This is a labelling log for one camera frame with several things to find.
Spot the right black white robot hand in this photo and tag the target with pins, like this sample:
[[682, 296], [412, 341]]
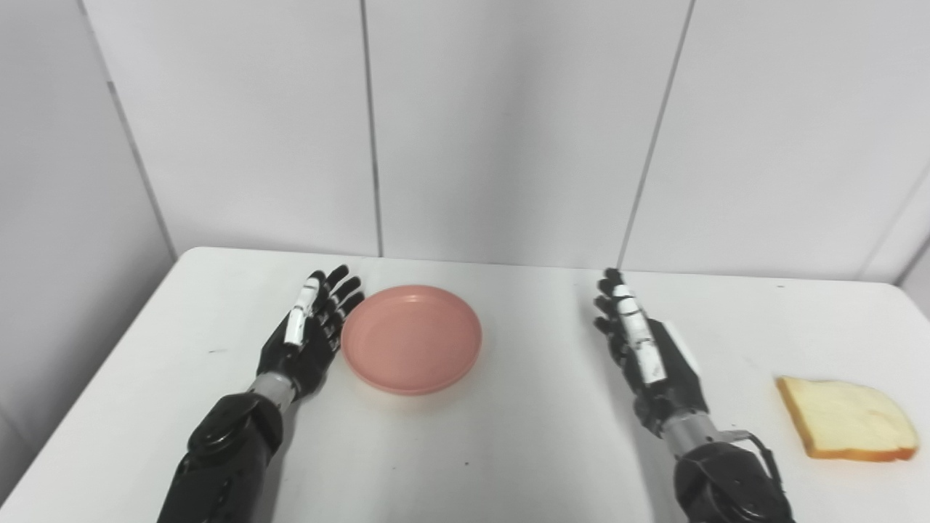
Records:
[[650, 363]]

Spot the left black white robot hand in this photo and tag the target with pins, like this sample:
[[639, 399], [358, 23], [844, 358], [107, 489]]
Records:
[[309, 341]]

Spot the pink round plate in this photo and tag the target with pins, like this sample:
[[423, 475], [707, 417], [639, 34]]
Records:
[[412, 339]]

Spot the slice of bread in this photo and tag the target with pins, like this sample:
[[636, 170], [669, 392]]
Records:
[[846, 420]]

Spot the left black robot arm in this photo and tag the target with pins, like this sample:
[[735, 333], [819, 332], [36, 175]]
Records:
[[229, 457]]

